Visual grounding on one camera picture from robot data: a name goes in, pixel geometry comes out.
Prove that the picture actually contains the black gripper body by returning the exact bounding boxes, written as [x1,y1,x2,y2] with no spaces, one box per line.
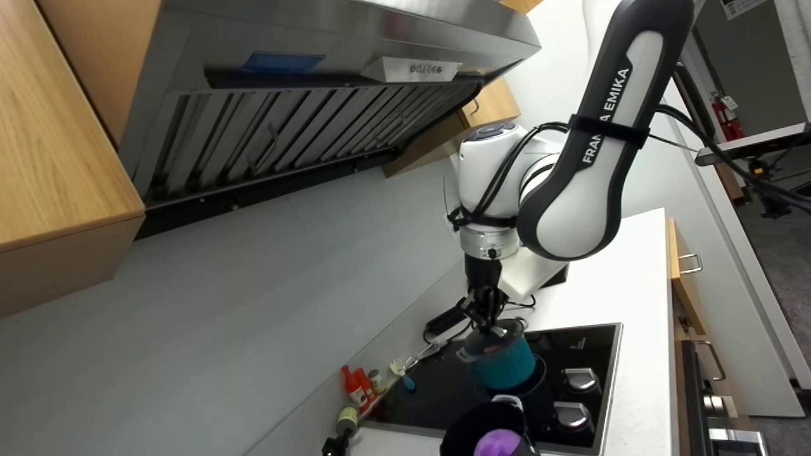
[464,255,507,328]

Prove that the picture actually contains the dark transparent pot lid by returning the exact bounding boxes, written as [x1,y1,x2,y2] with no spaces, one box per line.
[458,320,526,357]

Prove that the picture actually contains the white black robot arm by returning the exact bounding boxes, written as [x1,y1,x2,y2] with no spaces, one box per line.
[446,0,695,329]

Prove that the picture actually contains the teal blue pot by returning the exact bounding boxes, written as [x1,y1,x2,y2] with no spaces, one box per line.
[455,336,538,390]

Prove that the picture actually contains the black toy pot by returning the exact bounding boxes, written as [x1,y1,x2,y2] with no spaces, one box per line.
[438,396,538,456]

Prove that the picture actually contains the silver stove knob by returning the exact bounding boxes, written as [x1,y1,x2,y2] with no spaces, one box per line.
[552,401,591,430]
[563,368,600,392]

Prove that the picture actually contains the black cooktop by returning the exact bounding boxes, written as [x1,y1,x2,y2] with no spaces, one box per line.
[373,325,619,456]

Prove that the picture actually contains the red toy bottle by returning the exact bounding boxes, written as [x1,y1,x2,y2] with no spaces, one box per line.
[341,366,377,411]

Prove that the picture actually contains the purple toy item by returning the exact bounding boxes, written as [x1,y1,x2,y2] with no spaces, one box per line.
[473,428,526,456]

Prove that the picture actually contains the wooden cabinet drawer fronts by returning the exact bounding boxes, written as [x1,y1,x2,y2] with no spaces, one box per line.
[666,212,738,456]

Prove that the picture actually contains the steel range hood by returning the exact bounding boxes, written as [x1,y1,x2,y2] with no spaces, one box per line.
[119,0,540,207]

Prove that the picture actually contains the wooden upper cabinet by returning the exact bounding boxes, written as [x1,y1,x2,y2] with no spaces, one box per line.
[0,0,145,317]

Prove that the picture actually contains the silver drawer handle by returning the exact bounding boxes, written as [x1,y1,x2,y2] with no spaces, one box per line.
[676,252,702,276]

